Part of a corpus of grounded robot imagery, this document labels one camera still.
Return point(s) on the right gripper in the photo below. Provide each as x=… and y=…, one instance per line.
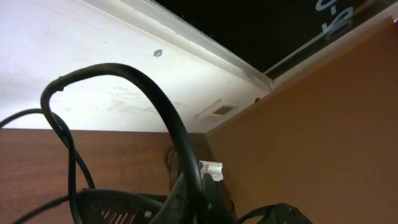
x=116, y=206

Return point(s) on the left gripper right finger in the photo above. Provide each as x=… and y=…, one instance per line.
x=216, y=211

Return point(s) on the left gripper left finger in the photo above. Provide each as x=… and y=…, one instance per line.
x=175, y=208

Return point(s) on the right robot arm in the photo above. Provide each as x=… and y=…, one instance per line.
x=277, y=213

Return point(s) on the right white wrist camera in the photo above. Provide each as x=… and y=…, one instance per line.
x=212, y=168

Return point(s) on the white wall socket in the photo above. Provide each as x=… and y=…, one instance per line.
x=219, y=108

